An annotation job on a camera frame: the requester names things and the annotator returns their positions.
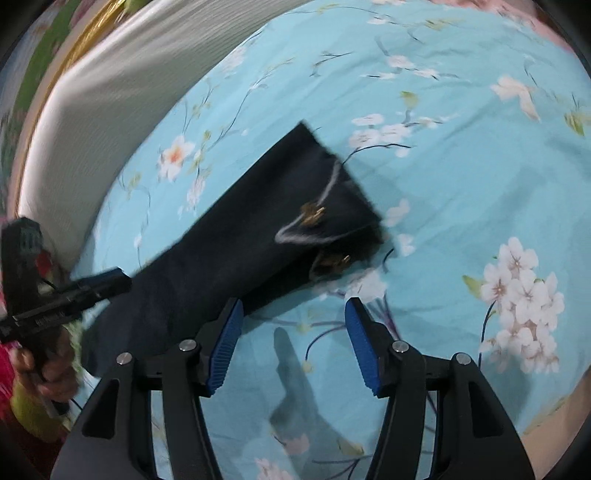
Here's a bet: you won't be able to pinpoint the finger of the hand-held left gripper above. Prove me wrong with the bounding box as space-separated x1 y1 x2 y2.
55 269 133 311

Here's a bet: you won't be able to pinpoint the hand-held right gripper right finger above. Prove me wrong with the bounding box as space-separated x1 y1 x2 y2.
344 296 536 480

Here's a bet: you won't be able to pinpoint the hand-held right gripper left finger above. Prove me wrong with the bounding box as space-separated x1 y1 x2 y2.
51 298 245 480

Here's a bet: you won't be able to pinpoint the black pants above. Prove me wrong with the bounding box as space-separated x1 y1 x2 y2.
81 121 399 384

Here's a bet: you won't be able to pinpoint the person's left hand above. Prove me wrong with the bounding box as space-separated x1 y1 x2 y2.
9 330 83 408

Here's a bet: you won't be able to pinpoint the white striped headboard cushion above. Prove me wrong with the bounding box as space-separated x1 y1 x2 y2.
16 0 319 273

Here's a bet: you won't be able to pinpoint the gold framed painting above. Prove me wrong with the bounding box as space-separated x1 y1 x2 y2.
0 0 139 217

